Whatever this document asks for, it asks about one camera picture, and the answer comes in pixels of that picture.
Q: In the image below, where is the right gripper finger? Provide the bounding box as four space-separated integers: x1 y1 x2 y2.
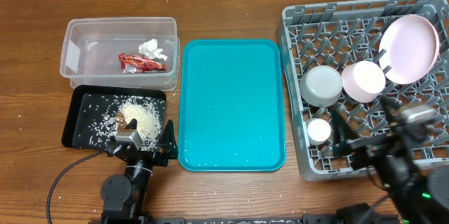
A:
330 110 358 156
380 96 401 121

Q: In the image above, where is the white cup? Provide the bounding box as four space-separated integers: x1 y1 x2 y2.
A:
306 118 331 145

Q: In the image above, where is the pink small bowl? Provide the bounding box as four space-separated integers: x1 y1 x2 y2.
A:
342 60 386 103

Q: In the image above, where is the grey bowl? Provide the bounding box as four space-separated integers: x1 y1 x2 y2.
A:
300 65 342 107

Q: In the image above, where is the red snack wrapper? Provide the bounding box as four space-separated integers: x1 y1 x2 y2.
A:
118 53 166 74

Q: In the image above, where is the pink plate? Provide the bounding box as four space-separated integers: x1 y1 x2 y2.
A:
379 15 439 84

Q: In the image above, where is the white tissue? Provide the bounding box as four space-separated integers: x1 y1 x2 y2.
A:
138 39 168 61

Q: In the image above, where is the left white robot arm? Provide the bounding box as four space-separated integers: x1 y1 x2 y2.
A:
46 119 178 223

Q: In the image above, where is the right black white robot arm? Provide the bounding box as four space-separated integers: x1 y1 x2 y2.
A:
330 97 448 223

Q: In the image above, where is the grey dishwasher rack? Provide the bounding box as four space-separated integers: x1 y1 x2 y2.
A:
276 0 448 181

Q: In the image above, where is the brown food scrap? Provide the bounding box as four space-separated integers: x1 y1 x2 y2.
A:
116 112 128 130

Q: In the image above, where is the spilled rice pile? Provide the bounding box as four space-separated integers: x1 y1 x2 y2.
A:
79 95 166 152

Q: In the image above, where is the black plastic tray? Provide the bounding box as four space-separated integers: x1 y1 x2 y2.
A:
62 85 166 151

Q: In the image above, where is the teal plastic serving tray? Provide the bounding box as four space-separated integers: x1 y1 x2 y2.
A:
178 39 286 172

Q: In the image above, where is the clear plastic bin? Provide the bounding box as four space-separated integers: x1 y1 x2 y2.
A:
60 17 180 91

